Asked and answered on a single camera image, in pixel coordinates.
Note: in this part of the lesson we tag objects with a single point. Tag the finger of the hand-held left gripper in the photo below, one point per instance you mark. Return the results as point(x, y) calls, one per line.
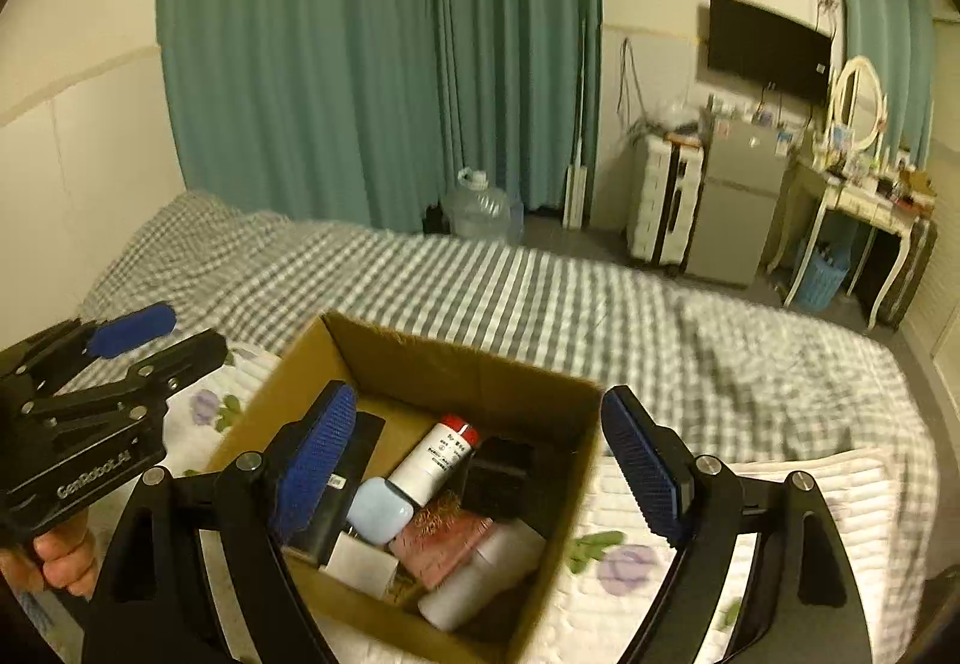
point(135, 326)
point(184, 358)

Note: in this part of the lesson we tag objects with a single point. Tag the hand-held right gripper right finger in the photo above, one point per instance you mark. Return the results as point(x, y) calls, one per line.
point(645, 476)

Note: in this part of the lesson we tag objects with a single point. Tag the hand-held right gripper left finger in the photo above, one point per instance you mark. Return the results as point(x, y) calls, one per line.
point(315, 469)

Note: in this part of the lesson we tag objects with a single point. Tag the black box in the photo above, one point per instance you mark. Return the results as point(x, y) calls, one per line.
point(364, 443)

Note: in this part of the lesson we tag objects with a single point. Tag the light blue earbuds case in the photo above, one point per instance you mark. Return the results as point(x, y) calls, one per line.
point(379, 510)

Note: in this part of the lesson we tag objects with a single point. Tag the white charger plug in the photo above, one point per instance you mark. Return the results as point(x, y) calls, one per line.
point(360, 563)

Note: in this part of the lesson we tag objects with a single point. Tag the white bottle with red cap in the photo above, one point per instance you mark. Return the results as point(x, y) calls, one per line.
point(431, 465)

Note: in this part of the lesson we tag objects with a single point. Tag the red patterned box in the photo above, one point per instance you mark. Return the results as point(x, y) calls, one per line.
point(442, 536)

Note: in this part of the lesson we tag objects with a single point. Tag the black charger plug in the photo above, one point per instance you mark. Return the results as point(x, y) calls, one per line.
point(499, 484)

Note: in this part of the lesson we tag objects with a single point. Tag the brown cardboard box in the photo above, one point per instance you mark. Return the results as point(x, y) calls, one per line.
point(427, 360)

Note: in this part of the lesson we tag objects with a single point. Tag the white rounded container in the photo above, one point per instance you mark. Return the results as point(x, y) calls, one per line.
point(480, 574)

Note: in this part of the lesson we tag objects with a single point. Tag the person's left hand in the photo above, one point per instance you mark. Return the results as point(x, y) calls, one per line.
point(64, 555)

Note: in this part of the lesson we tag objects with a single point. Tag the white floral quilt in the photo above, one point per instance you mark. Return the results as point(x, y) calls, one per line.
point(675, 596)

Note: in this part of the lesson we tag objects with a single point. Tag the grey checked bed sheet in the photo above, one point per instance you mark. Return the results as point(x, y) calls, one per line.
point(525, 304)

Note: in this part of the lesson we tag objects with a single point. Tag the blue basket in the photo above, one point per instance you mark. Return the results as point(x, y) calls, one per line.
point(821, 277)

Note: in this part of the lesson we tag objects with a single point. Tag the white suitcase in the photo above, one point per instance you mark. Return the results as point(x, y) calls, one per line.
point(660, 206)

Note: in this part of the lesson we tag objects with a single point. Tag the grey small fridge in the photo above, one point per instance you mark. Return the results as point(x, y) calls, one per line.
point(735, 206)

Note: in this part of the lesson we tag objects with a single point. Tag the white mop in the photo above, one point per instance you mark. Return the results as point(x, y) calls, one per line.
point(577, 199)

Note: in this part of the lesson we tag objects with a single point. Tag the clear water jug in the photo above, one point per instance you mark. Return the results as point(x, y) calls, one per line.
point(480, 210)

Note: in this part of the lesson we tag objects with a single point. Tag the wide green curtain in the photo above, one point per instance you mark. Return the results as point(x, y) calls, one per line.
point(300, 48)

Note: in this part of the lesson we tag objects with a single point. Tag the dark suitcase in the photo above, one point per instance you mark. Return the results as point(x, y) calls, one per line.
point(911, 274)

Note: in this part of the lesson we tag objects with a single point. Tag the white dressing table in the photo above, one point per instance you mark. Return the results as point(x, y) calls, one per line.
point(862, 206)

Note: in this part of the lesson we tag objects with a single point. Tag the clear plastic bag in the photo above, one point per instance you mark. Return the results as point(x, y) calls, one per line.
point(675, 118)

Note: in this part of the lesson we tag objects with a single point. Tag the oval white mirror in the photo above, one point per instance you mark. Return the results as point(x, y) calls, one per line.
point(859, 101)

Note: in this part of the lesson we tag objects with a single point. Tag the narrow green curtain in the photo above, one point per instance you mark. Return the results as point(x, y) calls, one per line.
point(525, 48)

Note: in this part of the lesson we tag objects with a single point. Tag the pale teal curtain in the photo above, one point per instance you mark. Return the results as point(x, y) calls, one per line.
point(877, 3)

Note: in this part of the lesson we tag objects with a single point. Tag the black wall television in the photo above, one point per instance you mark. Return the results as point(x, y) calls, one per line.
point(765, 45)

